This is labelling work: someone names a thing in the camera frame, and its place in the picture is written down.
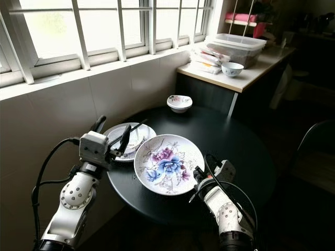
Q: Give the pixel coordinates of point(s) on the small floral plate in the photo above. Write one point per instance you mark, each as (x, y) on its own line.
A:
(152, 140)

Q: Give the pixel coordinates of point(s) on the dark counter with pale top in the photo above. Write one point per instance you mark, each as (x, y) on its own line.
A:
(251, 78)

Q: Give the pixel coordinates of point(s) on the blue and white bowl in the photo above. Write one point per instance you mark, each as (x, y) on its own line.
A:
(232, 69)

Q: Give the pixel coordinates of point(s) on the pink folded cloth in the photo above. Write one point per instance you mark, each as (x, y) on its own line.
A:
(241, 18)

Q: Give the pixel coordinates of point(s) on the large floral plate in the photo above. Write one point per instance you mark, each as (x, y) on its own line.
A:
(168, 164)

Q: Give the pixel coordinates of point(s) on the white plastic packet stack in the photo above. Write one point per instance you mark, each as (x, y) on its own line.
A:
(204, 60)

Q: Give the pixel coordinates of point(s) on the small white ceramic bowl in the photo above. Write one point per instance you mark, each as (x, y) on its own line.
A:
(137, 140)

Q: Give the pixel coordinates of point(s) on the white barred window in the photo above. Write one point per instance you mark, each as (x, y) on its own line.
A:
(80, 36)

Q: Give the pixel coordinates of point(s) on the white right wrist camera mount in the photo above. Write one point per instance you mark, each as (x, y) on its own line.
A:
(226, 170)

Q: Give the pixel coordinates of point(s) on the round black table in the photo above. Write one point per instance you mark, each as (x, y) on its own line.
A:
(230, 146)

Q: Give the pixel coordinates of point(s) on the small floral bowl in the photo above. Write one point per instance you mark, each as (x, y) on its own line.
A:
(179, 104)

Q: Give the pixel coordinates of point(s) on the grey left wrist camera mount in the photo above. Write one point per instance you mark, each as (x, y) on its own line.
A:
(94, 146)

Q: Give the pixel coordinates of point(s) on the clear plastic storage container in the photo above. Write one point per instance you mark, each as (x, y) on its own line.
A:
(241, 49)

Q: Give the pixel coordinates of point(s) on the red hanging item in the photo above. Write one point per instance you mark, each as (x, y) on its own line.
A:
(258, 30)

